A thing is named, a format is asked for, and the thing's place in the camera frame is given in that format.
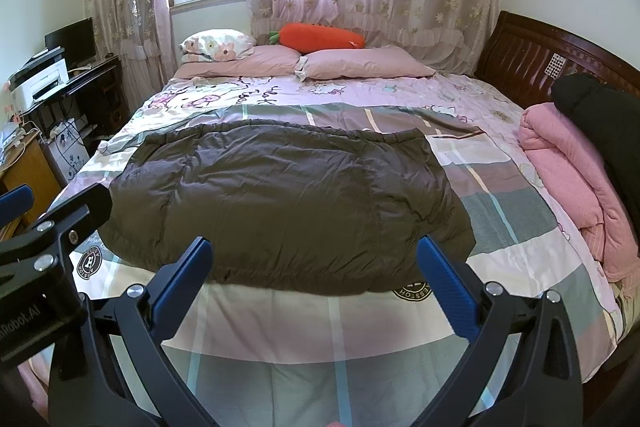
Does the plaid quilt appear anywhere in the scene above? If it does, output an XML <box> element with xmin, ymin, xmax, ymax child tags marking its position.
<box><xmin>30</xmin><ymin>104</ymin><xmax>626</xmax><ymax>427</ymax></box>

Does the black garment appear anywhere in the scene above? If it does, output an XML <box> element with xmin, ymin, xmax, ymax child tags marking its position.
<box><xmin>551</xmin><ymin>73</ymin><xmax>640</xmax><ymax>228</ymax></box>

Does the wooden cabinet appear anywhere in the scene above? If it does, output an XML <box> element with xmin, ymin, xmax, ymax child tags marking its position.
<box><xmin>0</xmin><ymin>134</ymin><xmax>66</xmax><ymax>238</ymax></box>

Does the pink floral curtain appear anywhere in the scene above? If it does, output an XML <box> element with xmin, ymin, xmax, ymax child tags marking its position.
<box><xmin>82</xmin><ymin>0</ymin><xmax>176</xmax><ymax>108</ymax></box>

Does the black computer monitor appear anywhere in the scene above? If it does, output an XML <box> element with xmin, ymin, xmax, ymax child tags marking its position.
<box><xmin>44</xmin><ymin>18</ymin><xmax>97</xmax><ymax>70</ymax></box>

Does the white printer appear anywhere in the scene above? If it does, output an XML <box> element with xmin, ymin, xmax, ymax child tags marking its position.
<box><xmin>9</xmin><ymin>47</ymin><xmax>71</xmax><ymax>105</ymax></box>

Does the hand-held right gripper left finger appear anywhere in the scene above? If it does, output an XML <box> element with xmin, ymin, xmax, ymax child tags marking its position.
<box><xmin>47</xmin><ymin>236</ymin><xmax>213</xmax><ymax>427</ymax></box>

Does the black desk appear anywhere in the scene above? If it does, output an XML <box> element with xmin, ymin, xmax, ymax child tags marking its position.
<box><xmin>20</xmin><ymin>54</ymin><xmax>126</xmax><ymax>142</ymax></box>

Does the pink folded blanket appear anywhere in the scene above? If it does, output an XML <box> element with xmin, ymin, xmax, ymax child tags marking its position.
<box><xmin>517</xmin><ymin>102</ymin><xmax>640</xmax><ymax>283</ymax></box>

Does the white patterned box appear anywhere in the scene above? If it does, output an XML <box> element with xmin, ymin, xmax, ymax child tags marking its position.
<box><xmin>42</xmin><ymin>119</ymin><xmax>91</xmax><ymax>185</ymax></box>

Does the pink pillow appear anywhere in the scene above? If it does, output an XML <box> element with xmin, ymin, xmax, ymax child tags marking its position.
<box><xmin>175</xmin><ymin>44</ymin><xmax>301</xmax><ymax>78</ymax></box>
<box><xmin>295</xmin><ymin>46</ymin><xmax>437</xmax><ymax>82</ymax></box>

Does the wooden bed headboard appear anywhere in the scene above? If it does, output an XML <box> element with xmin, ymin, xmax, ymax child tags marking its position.
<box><xmin>472</xmin><ymin>10</ymin><xmax>640</xmax><ymax>108</ymax></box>

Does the sticker sheet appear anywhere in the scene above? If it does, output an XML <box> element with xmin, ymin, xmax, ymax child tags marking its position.
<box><xmin>547</xmin><ymin>53</ymin><xmax>568</xmax><ymax>80</ymax></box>

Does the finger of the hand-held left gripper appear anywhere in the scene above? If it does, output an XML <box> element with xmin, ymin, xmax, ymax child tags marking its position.
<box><xmin>0</xmin><ymin>183</ymin><xmax>114</xmax><ymax>268</ymax></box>
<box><xmin>0</xmin><ymin>186</ymin><xmax>35</xmax><ymax>240</ymax></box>

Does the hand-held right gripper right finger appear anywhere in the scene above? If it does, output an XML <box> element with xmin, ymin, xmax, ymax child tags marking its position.
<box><xmin>416</xmin><ymin>236</ymin><xmax>585</xmax><ymax>427</ymax></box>

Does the orange carrot plush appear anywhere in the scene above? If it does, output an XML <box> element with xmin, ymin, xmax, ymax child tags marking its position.
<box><xmin>268</xmin><ymin>23</ymin><xmax>367</xmax><ymax>55</ymax></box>

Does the pink cartoon bed sheet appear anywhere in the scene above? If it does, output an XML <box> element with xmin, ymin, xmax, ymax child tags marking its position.
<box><xmin>97</xmin><ymin>72</ymin><xmax>623</xmax><ymax>333</ymax></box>

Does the brown puffer jacket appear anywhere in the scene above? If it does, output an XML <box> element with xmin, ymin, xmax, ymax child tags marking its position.
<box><xmin>97</xmin><ymin>119</ymin><xmax>477</xmax><ymax>298</ymax></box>

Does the floral pillow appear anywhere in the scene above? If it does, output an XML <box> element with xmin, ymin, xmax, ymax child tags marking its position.
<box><xmin>179</xmin><ymin>29</ymin><xmax>257</xmax><ymax>64</ymax></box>

